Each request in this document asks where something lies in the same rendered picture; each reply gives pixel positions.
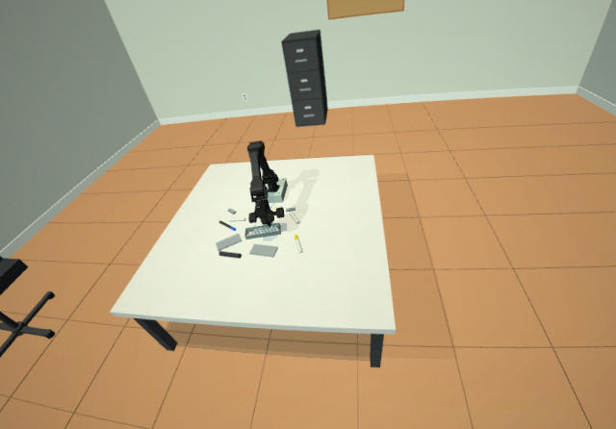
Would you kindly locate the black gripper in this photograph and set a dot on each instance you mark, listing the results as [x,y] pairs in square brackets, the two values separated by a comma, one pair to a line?
[279,213]

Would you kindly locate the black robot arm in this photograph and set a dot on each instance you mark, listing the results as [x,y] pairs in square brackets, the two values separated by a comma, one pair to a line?
[258,188]

